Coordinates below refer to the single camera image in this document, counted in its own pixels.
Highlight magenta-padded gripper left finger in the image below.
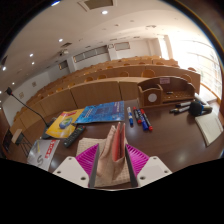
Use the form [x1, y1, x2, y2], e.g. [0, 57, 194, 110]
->
[52, 143, 101, 189]

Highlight yellow booklet with globe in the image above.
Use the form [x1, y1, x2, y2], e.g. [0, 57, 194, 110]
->
[44, 108, 85, 139]

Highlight wooden desk organizer with clock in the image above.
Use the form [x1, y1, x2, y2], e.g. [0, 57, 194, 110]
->
[137, 75, 197, 108]

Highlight recessed ceiling lights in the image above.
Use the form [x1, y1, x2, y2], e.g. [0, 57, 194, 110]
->
[0, 1, 109, 88]

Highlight beige waffle-weave towel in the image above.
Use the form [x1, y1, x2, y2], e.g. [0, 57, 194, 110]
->
[75, 121, 133, 188]

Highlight white magazine with red band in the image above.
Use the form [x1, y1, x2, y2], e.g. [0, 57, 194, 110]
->
[26, 138, 61, 172]

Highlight black remote control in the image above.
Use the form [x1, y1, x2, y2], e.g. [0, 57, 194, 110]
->
[63, 124, 87, 148]

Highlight black gooseneck desk microphone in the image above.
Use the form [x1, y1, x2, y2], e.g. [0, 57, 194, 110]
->
[4, 87, 56, 140]

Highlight square ceiling air vent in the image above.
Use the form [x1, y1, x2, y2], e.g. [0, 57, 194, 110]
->
[77, 0, 118, 13]

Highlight black metal frame stand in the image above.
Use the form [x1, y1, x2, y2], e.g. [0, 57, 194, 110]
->
[3, 128, 34, 158]

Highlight rows of wooden auditorium seats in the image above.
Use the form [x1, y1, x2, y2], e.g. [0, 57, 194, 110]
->
[8, 54, 203, 134]

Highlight blue printed booklet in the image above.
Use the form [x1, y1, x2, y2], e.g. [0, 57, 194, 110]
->
[74, 100, 126, 125]

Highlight black handheld microphone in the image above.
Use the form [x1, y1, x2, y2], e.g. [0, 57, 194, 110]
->
[188, 100, 214, 118]

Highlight white notepad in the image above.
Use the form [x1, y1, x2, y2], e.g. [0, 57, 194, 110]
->
[194, 111, 224, 148]

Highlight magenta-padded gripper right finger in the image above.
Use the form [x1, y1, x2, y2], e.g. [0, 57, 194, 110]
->
[124, 143, 173, 189]

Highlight black marker pen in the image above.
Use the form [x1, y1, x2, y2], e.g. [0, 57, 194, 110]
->
[169, 100, 193, 115]

